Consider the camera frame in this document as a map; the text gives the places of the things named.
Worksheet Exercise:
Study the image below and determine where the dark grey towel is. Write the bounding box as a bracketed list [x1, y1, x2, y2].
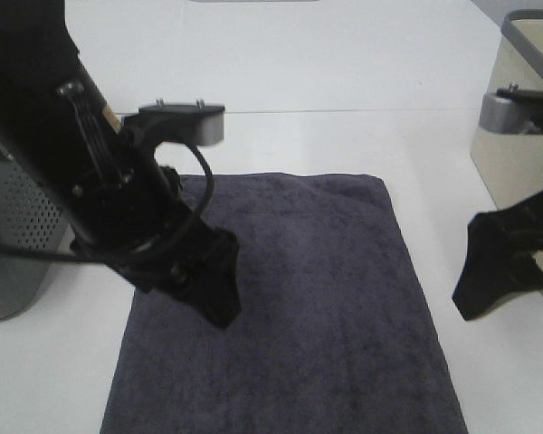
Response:
[101, 173, 467, 433]

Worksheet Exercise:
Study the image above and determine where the grey perforated plastic basket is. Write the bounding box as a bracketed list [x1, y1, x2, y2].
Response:
[0, 144, 68, 320]

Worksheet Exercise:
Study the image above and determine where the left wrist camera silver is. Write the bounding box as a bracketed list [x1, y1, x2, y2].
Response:
[123, 99, 225, 149]

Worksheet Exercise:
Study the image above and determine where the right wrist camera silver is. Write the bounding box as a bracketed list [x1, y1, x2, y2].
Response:
[479, 87, 543, 136]

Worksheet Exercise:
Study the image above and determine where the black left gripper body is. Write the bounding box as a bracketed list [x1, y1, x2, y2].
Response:
[70, 212, 236, 299]

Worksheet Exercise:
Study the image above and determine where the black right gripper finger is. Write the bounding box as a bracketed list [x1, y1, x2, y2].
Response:
[452, 191, 543, 320]

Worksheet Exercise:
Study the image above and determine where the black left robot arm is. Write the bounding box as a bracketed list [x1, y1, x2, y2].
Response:
[0, 1, 241, 328]

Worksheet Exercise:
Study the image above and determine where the beige bin with grey rim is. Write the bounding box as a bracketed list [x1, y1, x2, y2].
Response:
[471, 9, 543, 296]

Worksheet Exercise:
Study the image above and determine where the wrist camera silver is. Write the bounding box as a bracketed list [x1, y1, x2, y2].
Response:
[479, 87, 543, 136]
[123, 99, 225, 149]

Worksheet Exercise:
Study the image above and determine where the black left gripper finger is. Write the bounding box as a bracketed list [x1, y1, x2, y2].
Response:
[180, 234, 242, 329]

